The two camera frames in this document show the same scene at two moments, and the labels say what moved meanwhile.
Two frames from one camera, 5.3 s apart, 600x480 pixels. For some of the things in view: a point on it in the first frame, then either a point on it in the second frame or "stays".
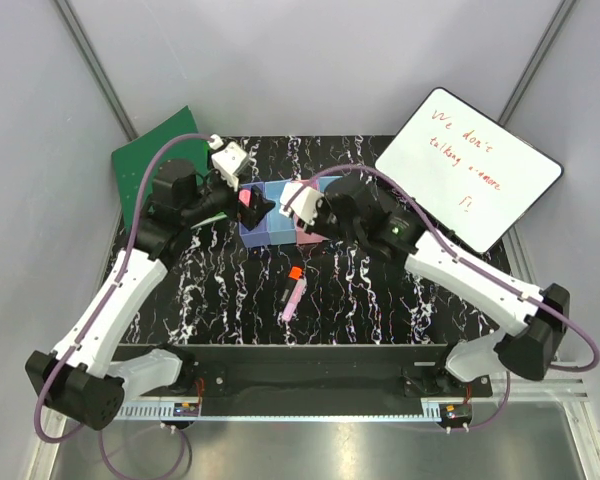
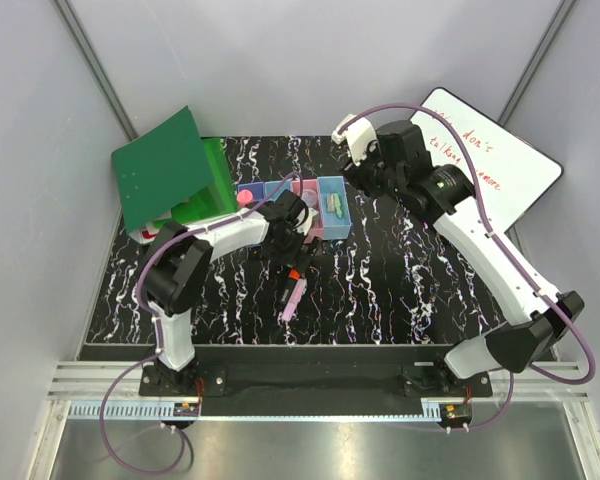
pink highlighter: x=299 y=289 stays
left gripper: x=248 y=216 to x=289 y=259
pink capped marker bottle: x=244 y=196 stays
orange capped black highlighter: x=294 y=274 stays
